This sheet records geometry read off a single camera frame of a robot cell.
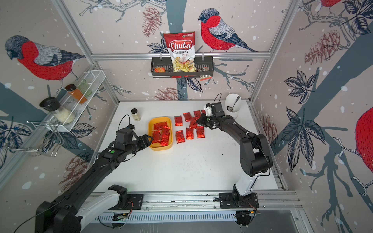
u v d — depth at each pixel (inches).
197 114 43.5
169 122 39.9
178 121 41.9
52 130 24.9
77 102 28.0
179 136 38.4
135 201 28.8
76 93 28.0
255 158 18.7
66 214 14.9
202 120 32.1
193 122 36.3
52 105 23.4
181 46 32.0
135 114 39.8
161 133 39.0
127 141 25.0
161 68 36.4
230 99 40.8
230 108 43.5
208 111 33.7
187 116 43.2
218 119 27.0
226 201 28.5
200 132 39.3
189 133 38.6
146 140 29.2
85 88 30.0
